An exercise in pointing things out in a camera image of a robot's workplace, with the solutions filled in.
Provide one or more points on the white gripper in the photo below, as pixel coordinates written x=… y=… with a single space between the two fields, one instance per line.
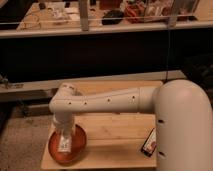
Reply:
x=63 y=123

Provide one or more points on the bottle with white label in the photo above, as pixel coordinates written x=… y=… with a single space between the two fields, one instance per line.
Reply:
x=65 y=142

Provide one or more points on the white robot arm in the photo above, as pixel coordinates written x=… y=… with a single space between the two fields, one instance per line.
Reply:
x=184 y=119

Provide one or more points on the orange ceramic bowl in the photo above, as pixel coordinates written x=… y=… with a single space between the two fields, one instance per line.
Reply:
x=79 y=141

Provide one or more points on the black box on table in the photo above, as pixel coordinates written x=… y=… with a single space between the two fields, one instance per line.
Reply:
x=149 y=145

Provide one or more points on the black bag on shelf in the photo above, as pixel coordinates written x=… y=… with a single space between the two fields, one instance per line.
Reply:
x=112 y=17

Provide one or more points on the red items on shelf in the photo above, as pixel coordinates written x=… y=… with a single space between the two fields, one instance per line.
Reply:
x=134 y=13

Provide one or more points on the white horizontal shelf beam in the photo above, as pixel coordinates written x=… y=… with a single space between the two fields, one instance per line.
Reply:
x=7 y=34

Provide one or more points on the grey vertical post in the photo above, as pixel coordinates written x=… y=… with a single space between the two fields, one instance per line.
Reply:
x=83 y=10

